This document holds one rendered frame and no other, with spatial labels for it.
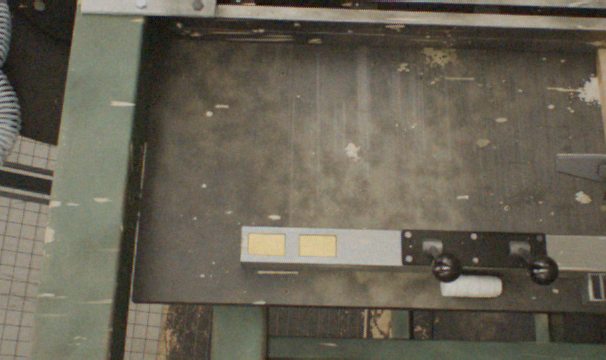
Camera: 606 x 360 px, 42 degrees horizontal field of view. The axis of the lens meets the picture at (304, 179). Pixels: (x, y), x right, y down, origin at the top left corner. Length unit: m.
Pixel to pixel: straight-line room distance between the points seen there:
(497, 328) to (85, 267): 2.25
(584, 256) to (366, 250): 0.30
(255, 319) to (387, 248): 0.21
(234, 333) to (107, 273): 0.21
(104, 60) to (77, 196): 0.20
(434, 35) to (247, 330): 0.52
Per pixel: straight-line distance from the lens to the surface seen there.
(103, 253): 1.03
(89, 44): 1.16
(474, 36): 1.24
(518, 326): 3.02
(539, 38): 1.27
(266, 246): 1.07
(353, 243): 1.08
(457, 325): 3.24
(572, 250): 1.15
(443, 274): 0.97
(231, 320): 1.13
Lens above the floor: 2.20
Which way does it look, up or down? 30 degrees down
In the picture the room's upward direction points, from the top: 77 degrees counter-clockwise
